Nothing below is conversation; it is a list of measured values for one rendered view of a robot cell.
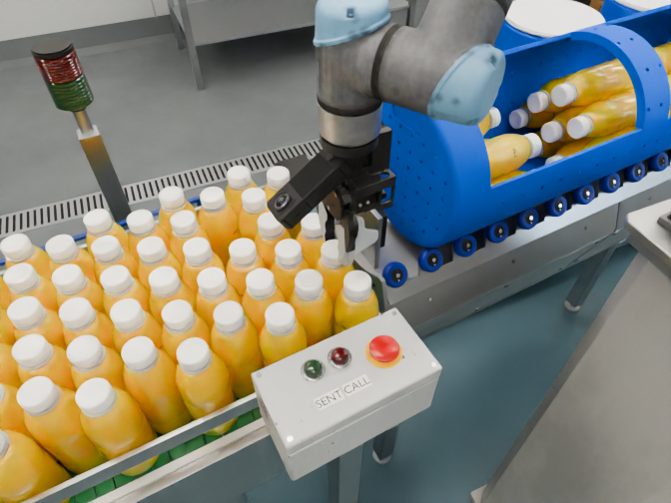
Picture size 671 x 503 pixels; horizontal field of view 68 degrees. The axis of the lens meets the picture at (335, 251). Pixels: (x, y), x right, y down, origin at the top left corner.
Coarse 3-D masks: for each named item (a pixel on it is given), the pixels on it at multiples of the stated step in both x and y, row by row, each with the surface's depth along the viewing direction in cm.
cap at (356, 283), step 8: (352, 272) 70; (360, 272) 70; (344, 280) 69; (352, 280) 69; (360, 280) 69; (368, 280) 69; (344, 288) 69; (352, 288) 68; (360, 288) 68; (368, 288) 69; (352, 296) 69; (360, 296) 69
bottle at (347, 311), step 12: (336, 300) 72; (348, 300) 70; (360, 300) 69; (372, 300) 71; (336, 312) 72; (348, 312) 70; (360, 312) 70; (372, 312) 71; (336, 324) 74; (348, 324) 72
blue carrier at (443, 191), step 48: (528, 48) 90; (576, 48) 106; (624, 48) 85; (528, 96) 109; (432, 144) 74; (480, 144) 73; (624, 144) 86; (432, 192) 78; (480, 192) 75; (528, 192) 81; (432, 240) 83
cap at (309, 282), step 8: (304, 272) 70; (312, 272) 70; (296, 280) 69; (304, 280) 69; (312, 280) 69; (320, 280) 69; (296, 288) 70; (304, 288) 68; (312, 288) 68; (320, 288) 69; (304, 296) 70; (312, 296) 69
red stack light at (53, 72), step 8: (64, 56) 79; (72, 56) 80; (40, 64) 79; (48, 64) 78; (56, 64) 79; (64, 64) 79; (72, 64) 80; (80, 64) 82; (40, 72) 80; (48, 72) 79; (56, 72) 79; (64, 72) 80; (72, 72) 81; (80, 72) 82; (48, 80) 81; (56, 80) 80; (64, 80) 81; (72, 80) 81
